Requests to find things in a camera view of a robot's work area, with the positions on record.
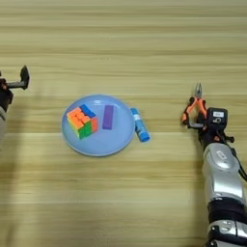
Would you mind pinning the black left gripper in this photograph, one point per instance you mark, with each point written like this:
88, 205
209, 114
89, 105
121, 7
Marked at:
5, 96

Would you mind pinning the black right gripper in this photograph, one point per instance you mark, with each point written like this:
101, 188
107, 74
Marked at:
214, 138

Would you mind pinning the blue glue stick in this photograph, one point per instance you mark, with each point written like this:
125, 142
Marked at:
140, 126

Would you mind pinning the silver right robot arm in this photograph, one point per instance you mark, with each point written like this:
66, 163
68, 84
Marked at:
222, 173

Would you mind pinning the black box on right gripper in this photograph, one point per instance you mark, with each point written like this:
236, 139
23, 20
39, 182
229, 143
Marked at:
217, 117

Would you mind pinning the colourful puzzle cube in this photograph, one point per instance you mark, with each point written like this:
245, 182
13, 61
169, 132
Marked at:
82, 122

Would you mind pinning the purple rectangular block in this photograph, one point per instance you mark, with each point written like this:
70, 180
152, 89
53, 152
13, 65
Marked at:
108, 117

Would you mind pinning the light blue round plate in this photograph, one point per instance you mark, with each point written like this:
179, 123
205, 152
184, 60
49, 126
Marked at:
106, 141

